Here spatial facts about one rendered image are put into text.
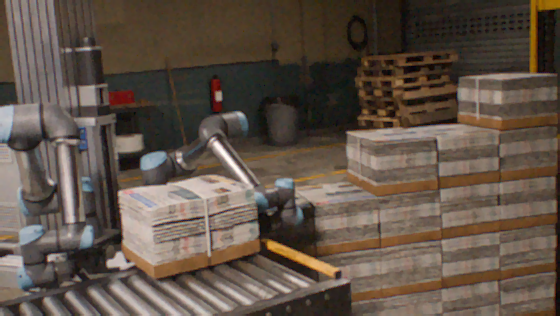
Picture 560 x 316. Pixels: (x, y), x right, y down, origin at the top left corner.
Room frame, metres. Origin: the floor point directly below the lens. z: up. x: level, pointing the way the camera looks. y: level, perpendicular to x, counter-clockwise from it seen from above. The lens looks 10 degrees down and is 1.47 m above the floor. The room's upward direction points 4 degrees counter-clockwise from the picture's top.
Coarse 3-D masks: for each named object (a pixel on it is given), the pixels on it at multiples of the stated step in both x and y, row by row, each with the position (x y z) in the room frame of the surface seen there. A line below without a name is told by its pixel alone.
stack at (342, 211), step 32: (320, 192) 2.75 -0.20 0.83; (352, 192) 2.70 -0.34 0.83; (416, 192) 2.63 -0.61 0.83; (448, 192) 2.66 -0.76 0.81; (480, 192) 2.69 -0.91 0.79; (320, 224) 2.53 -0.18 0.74; (352, 224) 2.56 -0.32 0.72; (384, 224) 2.59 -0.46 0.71; (416, 224) 2.62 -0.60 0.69; (448, 224) 2.66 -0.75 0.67; (320, 256) 2.54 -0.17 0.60; (352, 256) 2.55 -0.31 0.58; (384, 256) 2.59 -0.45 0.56; (416, 256) 2.61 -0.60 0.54; (448, 256) 2.66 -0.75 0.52; (480, 256) 2.69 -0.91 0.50; (352, 288) 2.56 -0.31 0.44; (448, 288) 2.66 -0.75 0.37; (480, 288) 2.69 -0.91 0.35
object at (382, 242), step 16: (480, 224) 2.69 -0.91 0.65; (496, 224) 2.70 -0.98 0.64; (368, 240) 2.57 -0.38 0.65; (384, 240) 2.59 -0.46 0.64; (400, 240) 2.60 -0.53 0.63; (416, 240) 2.62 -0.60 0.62; (272, 256) 2.48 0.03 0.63; (496, 272) 2.70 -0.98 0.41; (384, 288) 2.58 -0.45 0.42; (400, 288) 2.60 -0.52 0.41; (416, 288) 2.62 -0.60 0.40; (432, 288) 2.63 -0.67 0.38
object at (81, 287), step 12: (108, 276) 1.89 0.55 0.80; (120, 276) 1.88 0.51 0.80; (144, 276) 1.91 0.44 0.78; (60, 288) 1.81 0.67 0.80; (72, 288) 1.80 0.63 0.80; (84, 288) 1.81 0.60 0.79; (12, 300) 1.73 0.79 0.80; (24, 300) 1.73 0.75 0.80; (36, 300) 1.74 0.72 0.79; (60, 300) 1.77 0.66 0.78; (72, 312) 1.79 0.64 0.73
